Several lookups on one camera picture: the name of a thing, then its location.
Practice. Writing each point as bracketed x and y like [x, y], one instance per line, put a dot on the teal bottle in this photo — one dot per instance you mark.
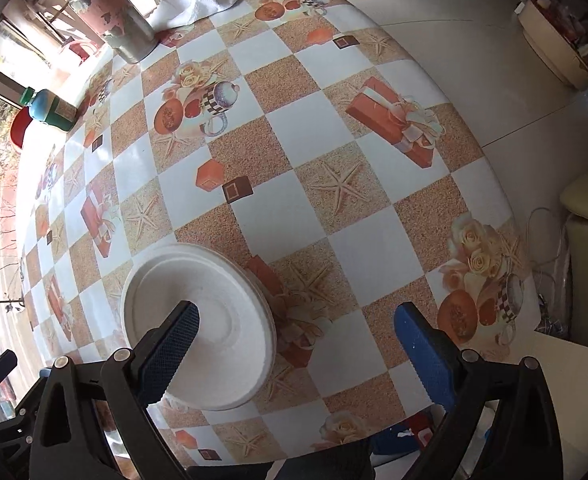
[53, 110]

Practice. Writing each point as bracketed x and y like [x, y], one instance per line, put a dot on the red plastic stool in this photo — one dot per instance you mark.
[21, 127]

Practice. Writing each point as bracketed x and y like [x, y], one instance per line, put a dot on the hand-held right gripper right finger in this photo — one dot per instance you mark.
[429, 355]

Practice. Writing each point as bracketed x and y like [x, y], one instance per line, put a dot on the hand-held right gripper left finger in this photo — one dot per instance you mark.
[173, 350]

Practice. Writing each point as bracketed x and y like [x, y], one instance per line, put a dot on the white crumpled tissue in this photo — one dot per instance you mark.
[203, 0]

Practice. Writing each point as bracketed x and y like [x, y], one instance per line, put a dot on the checkered printed tablecloth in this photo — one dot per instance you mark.
[324, 210]

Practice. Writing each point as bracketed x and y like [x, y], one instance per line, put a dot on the round white table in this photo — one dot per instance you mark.
[554, 45]

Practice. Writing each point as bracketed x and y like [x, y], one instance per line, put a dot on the metal cup with pink print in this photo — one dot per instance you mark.
[113, 15]

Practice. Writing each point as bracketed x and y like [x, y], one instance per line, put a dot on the blue plastic item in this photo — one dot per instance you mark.
[399, 435]

